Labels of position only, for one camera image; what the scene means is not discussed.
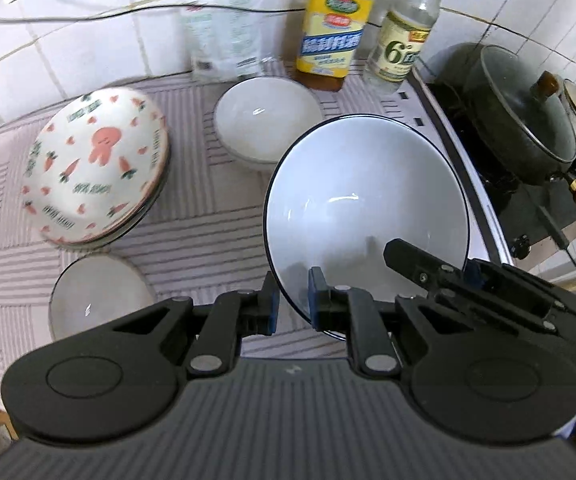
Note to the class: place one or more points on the striped white table mat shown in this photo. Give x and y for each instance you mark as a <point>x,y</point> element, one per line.
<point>204,233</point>

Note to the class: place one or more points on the small white bowl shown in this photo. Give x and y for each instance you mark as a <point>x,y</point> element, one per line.
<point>95,290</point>

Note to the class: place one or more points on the white vinegar bottle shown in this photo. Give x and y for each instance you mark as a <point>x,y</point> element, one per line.
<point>404,30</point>

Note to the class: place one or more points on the large white bowl black rim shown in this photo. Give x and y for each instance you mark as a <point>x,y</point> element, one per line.
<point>344,190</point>

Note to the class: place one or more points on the black stove top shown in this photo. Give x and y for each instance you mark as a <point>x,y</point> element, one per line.
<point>515,203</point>

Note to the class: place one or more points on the clear plastic salt bag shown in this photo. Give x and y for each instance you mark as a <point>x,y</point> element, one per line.
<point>223,38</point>

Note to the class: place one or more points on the yellow label cooking wine bottle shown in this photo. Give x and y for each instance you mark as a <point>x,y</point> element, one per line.
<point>330,35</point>

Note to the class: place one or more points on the white ribbed bowl dark rim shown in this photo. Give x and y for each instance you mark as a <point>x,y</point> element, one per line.
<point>257,120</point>

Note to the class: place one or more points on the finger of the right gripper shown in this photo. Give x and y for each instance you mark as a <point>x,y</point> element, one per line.
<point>420,274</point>

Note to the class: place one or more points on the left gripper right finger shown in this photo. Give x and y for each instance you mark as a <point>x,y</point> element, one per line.
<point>353,312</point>

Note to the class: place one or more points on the blue egg pattern plate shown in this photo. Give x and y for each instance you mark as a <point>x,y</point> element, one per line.
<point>131,222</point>

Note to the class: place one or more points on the lovely bear carrot plate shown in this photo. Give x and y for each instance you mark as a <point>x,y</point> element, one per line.
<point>94,164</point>

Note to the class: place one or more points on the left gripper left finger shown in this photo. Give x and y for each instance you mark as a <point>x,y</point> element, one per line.
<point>219,328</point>

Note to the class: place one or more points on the black pot with lid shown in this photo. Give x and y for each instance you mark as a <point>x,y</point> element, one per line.
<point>507,115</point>

